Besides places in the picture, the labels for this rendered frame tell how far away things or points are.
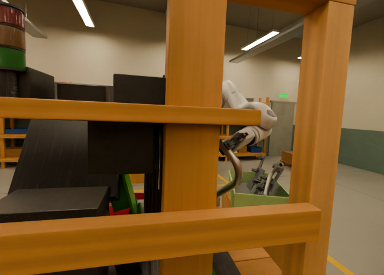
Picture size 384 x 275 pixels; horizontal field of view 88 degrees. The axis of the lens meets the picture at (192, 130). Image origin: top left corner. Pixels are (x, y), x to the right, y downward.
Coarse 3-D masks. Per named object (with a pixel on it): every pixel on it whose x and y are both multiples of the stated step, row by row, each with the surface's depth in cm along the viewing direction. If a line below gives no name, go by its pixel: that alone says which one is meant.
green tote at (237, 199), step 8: (232, 176) 203; (248, 176) 201; (280, 184) 167; (232, 192) 157; (280, 192) 164; (232, 200) 157; (240, 200) 143; (248, 200) 143; (256, 200) 142; (264, 200) 142; (272, 200) 141; (280, 200) 140; (288, 200) 139
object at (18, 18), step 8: (0, 8) 40; (8, 8) 41; (16, 8) 42; (0, 16) 40; (8, 16) 41; (16, 16) 42; (24, 16) 44; (0, 24) 41; (8, 24) 41; (16, 24) 42; (24, 24) 44
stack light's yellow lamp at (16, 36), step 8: (0, 32) 41; (8, 32) 41; (16, 32) 42; (24, 32) 44; (0, 40) 41; (8, 40) 41; (16, 40) 42; (24, 40) 44; (16, 48) 42; (24, 48) 44
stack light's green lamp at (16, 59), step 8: (0, 48) 41; (8, 48) 41; (0, 56) 41; (8, 56) 41; (16, 56) 42; (24, 56) 44; (0, 64) 41; (8, 64) 41; (16, 64) 42; (24, 64) 44; (24, 72) 44
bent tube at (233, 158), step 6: (228, 138) 75; (222, 144) 74; (222, 150) 74; (228, 150) 73; (228, 156) 73; (234, 156) 72; (234, 162) 72; (240, 162) 72; (234, 168) 72; (240, 168) 71; (234, 174) 73; (240, 174) 72; (234, 180) 73; (240, 180) 73; (222, 186) 80; (228, 186) 76; (234, 186) 75; (222, 192) 80
